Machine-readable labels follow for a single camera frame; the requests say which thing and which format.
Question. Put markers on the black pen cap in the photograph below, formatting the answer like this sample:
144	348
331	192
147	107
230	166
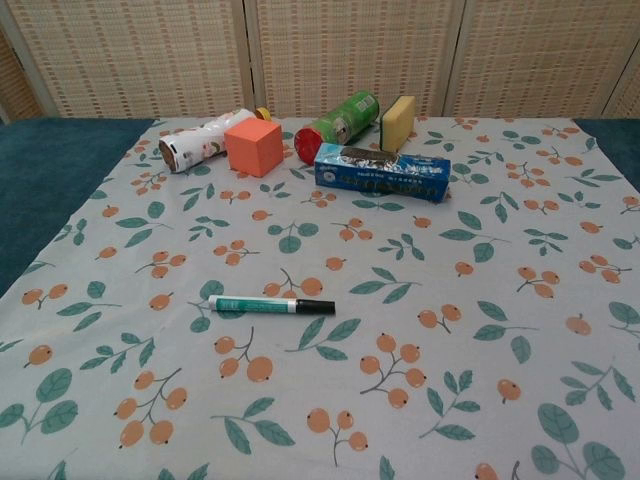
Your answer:
317	306

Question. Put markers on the green white marker pen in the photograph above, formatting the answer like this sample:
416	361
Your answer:
250	303

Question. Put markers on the white cylindrical bottle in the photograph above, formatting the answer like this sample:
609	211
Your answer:
195	142

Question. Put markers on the blue cookie box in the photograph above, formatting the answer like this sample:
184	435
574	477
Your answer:
380	177

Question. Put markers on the orange cube block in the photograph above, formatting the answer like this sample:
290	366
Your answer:
250	147

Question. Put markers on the green chips can red lid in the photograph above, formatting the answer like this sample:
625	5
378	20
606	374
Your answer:
345	117

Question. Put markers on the yellow green sponge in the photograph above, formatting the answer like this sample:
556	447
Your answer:
400	122

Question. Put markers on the fruit leaf print tablecloth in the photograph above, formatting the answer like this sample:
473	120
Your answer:
350	400

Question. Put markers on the woven bamboo folding screen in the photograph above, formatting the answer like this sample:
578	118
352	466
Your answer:
150	50

